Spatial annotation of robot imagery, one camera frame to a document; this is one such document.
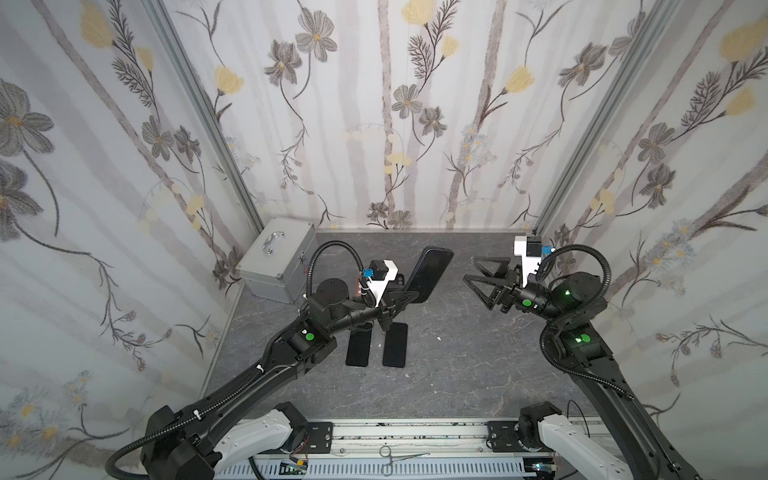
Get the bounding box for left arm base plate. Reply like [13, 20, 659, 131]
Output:
[291, 422, 334, 455]

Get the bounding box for silver first aid case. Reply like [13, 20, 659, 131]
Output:
[237, 217, 319, 304]

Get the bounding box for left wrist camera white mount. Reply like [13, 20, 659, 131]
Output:
[358, 260, 398, 307]

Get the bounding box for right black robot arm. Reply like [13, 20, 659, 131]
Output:
[464, 244, 700, 479]

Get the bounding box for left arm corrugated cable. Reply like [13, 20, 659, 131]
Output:
[104, 240, 366, 480]

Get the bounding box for phone with black screen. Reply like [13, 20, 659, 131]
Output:
[345, 324, 372, 368]

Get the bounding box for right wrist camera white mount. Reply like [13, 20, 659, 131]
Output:
[513, 235, 553, 287]

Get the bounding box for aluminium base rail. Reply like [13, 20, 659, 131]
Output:
[158, 418, 667, 480]

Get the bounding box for metal scissors forceps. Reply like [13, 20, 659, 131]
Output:
[379, 445, 429, 477]

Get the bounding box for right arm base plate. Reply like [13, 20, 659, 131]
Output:
[486, 420, 541, 453]

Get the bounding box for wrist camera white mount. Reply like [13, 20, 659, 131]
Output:
[513, 235, 553, 287]
[358, 260, 398, 307]

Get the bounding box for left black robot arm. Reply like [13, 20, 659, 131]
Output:
[140, 278, 419, 479]

